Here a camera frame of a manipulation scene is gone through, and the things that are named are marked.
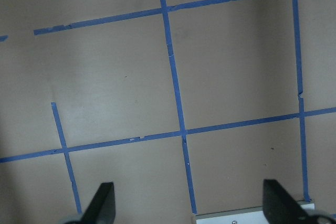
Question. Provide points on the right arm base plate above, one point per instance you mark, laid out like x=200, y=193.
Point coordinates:
x=240, y=216

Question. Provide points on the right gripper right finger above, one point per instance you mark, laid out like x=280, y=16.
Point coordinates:
x=279, y=207

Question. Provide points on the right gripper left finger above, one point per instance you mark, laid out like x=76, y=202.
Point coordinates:
x=102, y=208

